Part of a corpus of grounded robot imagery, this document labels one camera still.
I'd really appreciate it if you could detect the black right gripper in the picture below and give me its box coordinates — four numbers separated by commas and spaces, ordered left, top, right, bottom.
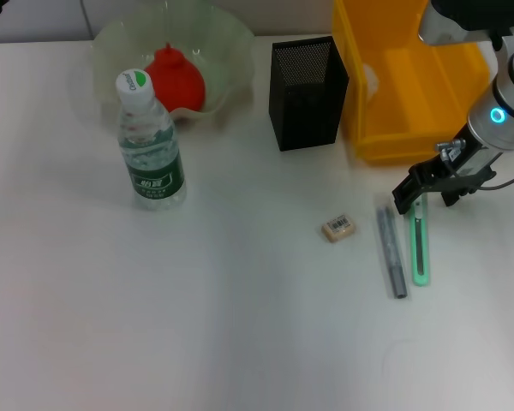
391, 127, 505, 216

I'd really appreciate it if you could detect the mint green utility knife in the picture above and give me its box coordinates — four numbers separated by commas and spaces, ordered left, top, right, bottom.
409, 194, 432, 288

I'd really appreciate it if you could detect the red-orange toy orange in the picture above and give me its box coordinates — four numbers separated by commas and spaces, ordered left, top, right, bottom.
143, 41, 207, 114

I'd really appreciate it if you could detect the yellow plastic bin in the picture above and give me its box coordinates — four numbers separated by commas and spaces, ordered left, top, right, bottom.
331, 0, 492, 166

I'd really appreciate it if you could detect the grey pen in clear sleeve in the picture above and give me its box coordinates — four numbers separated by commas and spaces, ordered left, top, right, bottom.
375, 193, 411, 301

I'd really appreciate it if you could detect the white paper ball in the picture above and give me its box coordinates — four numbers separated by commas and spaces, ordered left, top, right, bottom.
361, 63, 380, 103

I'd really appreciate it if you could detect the black mesh pen holder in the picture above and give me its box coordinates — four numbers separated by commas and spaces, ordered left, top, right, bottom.
267, 35, 351, 152

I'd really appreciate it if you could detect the clear green-label water bottle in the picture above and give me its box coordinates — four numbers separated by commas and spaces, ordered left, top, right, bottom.
114, 68, 188, 212

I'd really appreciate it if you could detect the beige eraser with barcode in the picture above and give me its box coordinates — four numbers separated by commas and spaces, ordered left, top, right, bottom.
320, 212, 358, 245

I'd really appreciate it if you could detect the pale green wavy fruit bowl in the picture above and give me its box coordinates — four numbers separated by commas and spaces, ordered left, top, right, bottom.
89, 0, 257, 128

